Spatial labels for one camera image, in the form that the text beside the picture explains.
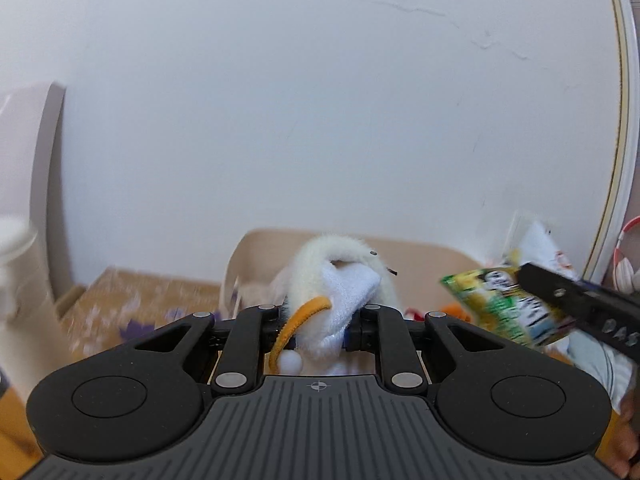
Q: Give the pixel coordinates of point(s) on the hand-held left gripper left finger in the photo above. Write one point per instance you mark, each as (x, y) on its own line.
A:
(262, 325)

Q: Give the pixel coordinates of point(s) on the white plush toy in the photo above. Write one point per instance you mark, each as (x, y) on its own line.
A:
(345, 285)

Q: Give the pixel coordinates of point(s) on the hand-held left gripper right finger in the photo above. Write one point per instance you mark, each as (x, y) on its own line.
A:
(370, 325)

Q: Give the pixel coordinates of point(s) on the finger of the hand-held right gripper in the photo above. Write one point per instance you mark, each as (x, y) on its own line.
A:
(575, 300)

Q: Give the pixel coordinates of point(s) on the white and gold mirror frame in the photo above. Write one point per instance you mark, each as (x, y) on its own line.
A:
(625, 110)

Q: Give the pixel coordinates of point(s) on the beige plastic bin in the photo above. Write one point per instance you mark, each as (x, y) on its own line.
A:
(440, 260)

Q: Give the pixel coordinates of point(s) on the green and yellow snack packet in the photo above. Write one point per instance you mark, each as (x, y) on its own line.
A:
(492, 300)

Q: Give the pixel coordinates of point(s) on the light blue cloth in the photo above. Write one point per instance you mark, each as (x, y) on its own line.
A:
(595, 360)

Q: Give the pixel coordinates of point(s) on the white plastic container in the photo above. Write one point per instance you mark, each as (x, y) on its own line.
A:
(22, 285)

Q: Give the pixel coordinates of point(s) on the white plastic bag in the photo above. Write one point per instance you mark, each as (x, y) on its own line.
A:
(542, 245)

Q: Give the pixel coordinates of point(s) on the brown floral patterned box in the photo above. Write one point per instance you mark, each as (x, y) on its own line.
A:
(150, 297)

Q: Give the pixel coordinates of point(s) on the orange toy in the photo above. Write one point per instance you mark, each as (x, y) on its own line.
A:
(455, 312)

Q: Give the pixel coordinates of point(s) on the pink and white headphones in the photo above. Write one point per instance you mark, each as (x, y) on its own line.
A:
(627, 260)

